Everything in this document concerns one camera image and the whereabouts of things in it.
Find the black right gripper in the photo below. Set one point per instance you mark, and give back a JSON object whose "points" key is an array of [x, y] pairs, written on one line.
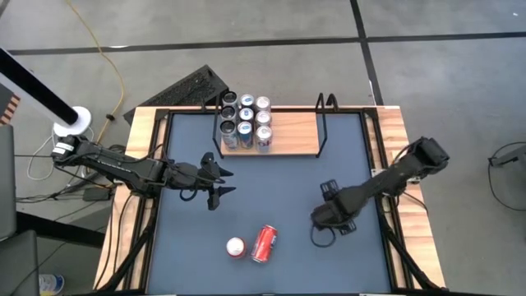
{"points": [[337, 207]]}

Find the black power adapter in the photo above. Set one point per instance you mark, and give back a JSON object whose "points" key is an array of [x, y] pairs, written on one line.
{"points": [[96, 194]]}

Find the black perforated panel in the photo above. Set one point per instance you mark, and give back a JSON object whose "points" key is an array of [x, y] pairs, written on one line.
{"points": [[185, 90]]}

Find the black pole white base stand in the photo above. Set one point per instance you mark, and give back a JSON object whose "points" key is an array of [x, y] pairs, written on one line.
{"points": [[41, 92]]}

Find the red Fanta strawberry can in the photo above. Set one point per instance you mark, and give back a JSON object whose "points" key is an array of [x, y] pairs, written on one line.
{"points": [[264, 243], [236, 246]]}

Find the black floor beam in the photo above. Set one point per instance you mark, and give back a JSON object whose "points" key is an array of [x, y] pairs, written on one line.
{"points": [[61, 230]]}

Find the orange striped panel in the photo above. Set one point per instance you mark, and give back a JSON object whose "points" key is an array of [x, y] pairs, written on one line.
{"points": [[10, 109]]}

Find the silver Diet Coke can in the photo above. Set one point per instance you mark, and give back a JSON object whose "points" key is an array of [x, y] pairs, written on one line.
{"points": [[263, 118], [263, 133], [263, 103]]}

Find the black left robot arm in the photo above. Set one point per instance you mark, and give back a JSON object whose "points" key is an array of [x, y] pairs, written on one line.
{"points": [[123, 168]]}

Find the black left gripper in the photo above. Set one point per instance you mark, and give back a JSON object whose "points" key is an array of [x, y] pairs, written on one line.
{"points": [[205, 177]]}

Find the grey stand foot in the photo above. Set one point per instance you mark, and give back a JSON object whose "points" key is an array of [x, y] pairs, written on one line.
{"points": [[509, 157]]}

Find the wooden shelf with black frame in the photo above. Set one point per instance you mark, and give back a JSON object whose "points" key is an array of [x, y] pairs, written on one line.
{"points": [[296, 140]]}

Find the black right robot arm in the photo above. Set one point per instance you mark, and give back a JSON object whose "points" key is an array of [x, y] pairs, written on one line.
{"points": [[402, 168]]}

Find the white blue bottle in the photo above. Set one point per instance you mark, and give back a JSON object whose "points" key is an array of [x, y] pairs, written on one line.
{"points": [[51, 283]]}

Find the blue silver Red Bull can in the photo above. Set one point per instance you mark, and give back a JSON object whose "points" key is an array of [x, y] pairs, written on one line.
{"points": [[247, 100], [245, 128], [246, 114]]}

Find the white Celsius Peach Vibe can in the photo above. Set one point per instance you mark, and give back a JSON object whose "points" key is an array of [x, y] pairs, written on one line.
{"points": [[229, 98], [228, 112], [227, 128]]}

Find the white corner bracket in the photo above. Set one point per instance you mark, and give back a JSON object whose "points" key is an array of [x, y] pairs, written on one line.
{"points": [[375, 172]]}

